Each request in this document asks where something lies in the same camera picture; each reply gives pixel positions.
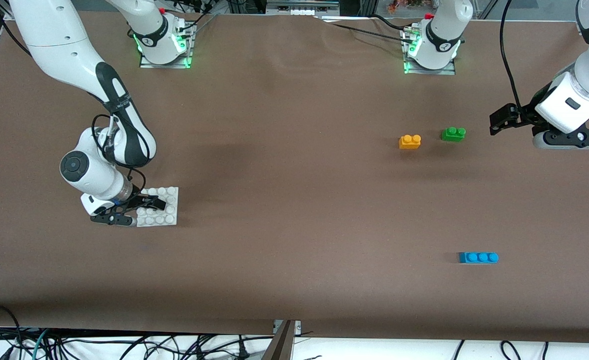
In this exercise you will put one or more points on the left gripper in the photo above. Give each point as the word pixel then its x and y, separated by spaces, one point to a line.
pixel 526 114

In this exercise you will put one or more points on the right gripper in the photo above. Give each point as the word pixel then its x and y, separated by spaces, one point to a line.
pixel 137 201

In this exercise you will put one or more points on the white studded base plate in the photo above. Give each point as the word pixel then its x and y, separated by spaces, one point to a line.
pixel 166 217

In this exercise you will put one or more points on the yellow two-stud block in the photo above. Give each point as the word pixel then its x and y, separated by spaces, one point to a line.
pixel 409 143

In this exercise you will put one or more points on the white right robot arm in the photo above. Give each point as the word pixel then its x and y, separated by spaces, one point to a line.
pixel 59 45

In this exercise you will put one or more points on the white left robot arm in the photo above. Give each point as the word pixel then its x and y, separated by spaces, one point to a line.
pixel 444 35

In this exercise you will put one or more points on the green two-stud block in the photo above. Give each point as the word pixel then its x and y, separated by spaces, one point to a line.
pixel 452 135

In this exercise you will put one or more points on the blue three-stud block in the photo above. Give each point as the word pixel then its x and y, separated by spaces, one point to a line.
pixel 477 258

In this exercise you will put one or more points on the colourful small parts clutter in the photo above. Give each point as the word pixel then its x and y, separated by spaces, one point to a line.
pixel 404 5

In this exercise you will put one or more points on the dark slanted beam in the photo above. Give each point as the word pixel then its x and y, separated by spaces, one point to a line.
pixel 280 347

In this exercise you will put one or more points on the small metal table bracket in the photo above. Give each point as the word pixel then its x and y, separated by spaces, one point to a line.
pixel 298 326

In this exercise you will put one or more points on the grey metal rack frame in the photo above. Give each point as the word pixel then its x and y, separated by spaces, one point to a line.
pixel 302 11

